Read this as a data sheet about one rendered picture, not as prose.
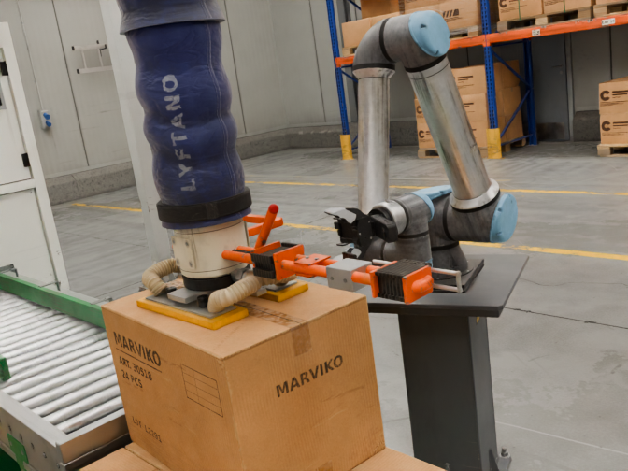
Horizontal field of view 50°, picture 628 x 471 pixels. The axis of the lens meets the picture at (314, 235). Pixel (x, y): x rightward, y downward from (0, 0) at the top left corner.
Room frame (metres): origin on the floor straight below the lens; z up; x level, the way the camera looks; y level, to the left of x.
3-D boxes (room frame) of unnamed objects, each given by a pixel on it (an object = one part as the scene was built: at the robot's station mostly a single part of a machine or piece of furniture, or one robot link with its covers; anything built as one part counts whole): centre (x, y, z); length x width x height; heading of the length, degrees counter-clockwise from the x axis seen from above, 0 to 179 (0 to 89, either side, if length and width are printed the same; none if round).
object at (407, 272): (1.17, -0.14, 1.07); 0.08 x 0.07 x 0.05; 42
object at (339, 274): (1.27, -0.06, 1.07); 0.07 x 0.07 x 0.04; 42
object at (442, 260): (2.13, -0.39, 0.82); 0.19 x 0.19 x 0.10
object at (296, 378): (1.60, 0.24, 0.74); 0.60 x 0.40 x 0.40; 38
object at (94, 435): (1.86, 0.49, 0.58); 0.70 x 0.03 x 0.06; 132
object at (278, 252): (1.43, 0.08, 1.07); 0.10 x 0.08 x 0.06; 132
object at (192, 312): (1.56, 0.32, 0.97); 0.34 x 0.10 x 0.05; 42
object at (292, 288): (1.68, 0.18, 0.97); 0.34 x 0.10 x 0.05; 42
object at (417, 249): (1.74, -0.25, 0.96); 0.12 x 0.09 x 0.12; 47
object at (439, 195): (2.12, -0.40, 0.96); 0.17 x 0.15 x 0.18; 47
